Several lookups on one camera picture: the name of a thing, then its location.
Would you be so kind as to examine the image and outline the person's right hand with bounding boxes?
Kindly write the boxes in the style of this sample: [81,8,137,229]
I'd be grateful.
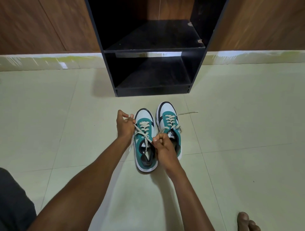
[152,133,183,174]

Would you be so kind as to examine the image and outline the person's left hand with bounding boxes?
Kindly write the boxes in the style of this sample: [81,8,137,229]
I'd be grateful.
[116,110,136,141]

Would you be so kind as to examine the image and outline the beige shoelace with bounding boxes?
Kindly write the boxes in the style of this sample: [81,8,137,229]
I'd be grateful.
[162,111,199,134]
[133,120,154,145]

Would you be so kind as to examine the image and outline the person's left forearm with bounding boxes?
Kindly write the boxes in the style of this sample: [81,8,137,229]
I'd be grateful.
[27,136,134,231]

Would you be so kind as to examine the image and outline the person's right forearm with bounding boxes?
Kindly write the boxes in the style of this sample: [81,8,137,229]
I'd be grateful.
[164,165,216,231]

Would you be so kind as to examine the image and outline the green and white sneaker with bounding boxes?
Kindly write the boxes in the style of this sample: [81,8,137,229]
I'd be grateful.
[132,108,159,173]
[156,102,183,160]

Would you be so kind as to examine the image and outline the black open shelf unit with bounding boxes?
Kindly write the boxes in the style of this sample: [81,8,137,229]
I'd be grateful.
[85,0,230,97]

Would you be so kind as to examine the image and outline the person's bare foot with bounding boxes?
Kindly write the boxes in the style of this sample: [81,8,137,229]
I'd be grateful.
[237,211,262,231]

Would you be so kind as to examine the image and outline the brown wooden wardrobe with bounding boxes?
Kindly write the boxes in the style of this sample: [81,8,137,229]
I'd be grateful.
[0,0,305,56]

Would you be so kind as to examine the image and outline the dark grey shorts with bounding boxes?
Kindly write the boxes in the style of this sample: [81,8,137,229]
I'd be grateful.
[0,168,37,231]

